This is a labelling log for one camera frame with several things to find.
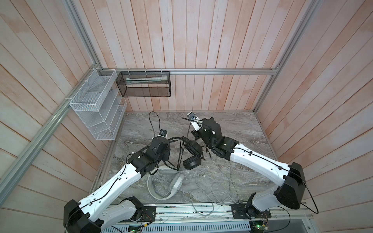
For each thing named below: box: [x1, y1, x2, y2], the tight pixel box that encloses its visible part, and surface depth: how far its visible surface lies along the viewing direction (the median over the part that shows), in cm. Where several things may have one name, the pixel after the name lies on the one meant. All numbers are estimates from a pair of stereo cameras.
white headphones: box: [147, 168, 185, 200], surface depth 78 cm
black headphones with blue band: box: [162, 136, 204, 171], surface depth 73 cm
